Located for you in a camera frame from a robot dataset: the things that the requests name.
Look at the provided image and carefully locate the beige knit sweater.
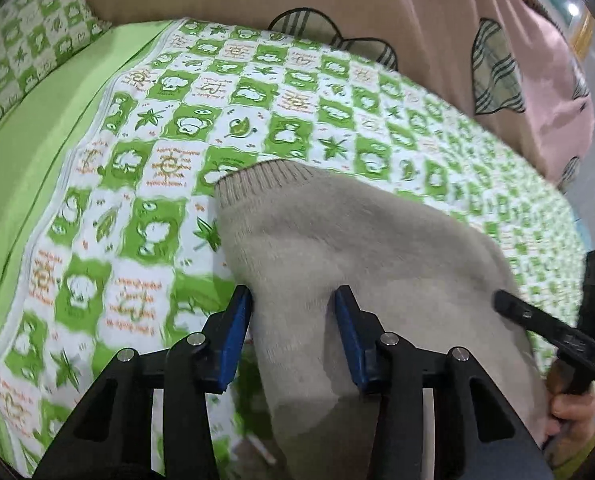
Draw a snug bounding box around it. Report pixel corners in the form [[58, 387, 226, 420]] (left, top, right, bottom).
[[214, 159, 553, 480]]

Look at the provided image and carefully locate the green checkered bed sheet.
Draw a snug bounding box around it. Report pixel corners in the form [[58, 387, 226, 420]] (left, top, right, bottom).
[[0, 17, 585, 478]]

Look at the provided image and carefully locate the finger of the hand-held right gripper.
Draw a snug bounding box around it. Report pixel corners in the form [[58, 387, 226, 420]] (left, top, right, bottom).
[[492, 288, 595, 396]]

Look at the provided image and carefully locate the green checkered pillow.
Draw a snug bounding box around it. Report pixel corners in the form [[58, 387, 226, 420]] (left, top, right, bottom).
[[0, 0, 111, 153]]

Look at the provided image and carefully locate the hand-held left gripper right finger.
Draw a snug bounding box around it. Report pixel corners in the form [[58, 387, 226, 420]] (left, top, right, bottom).
[[334, 285, 554, 480]]

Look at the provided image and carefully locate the person's right hand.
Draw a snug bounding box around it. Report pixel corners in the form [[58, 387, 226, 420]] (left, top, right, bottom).
[[546, 359, 595, 453]]

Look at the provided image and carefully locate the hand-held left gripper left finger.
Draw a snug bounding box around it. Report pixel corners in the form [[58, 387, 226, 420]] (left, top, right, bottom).
[[32, 285, 253, 480]]

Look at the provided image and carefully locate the pink heart print quilt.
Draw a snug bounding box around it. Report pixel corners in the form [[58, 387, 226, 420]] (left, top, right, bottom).
[[70, 0, 595, 193]]

